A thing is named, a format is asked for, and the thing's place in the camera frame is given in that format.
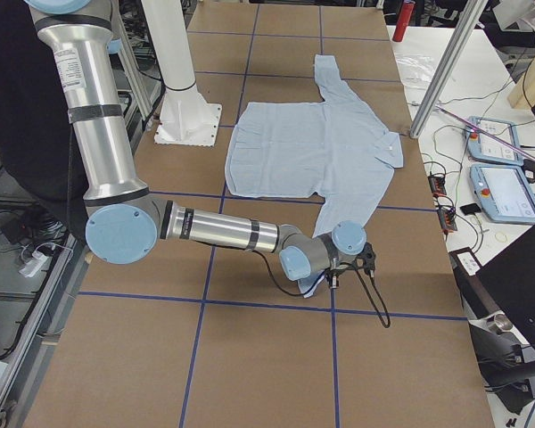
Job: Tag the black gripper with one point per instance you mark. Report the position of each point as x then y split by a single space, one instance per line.
333 277

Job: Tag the light blue button-up shirt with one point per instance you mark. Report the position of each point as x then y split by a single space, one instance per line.
338 149

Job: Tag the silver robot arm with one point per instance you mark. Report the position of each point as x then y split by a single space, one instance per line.
124 220

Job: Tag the orange circuit board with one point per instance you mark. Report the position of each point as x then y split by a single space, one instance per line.
437 185

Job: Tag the black laptop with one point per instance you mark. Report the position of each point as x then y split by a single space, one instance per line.
506 282

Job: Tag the lower teach pendant tablet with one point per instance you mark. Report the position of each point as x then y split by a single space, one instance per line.
503 193

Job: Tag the teach pendant tablet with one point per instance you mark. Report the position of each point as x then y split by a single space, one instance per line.
503 193
486 149

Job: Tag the upper teach pendant tablet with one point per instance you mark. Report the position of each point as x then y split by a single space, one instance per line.
486 149

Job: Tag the clear plastic bag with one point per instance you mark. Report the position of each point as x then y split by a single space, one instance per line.
416 70

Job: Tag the red cylindrical bottle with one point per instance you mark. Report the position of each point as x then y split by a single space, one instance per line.
404 16

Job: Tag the white power strip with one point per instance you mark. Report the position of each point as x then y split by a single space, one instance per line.
37 263

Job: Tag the person in black shirt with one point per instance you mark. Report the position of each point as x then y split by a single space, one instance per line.
37 145

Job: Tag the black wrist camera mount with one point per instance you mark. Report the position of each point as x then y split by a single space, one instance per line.
366 260

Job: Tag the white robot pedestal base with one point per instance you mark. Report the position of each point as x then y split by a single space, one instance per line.
186 118

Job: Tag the aluminium side frame rail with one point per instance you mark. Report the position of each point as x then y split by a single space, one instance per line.
23 303

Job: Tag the aluminium frame post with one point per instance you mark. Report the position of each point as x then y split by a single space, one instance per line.
470 16

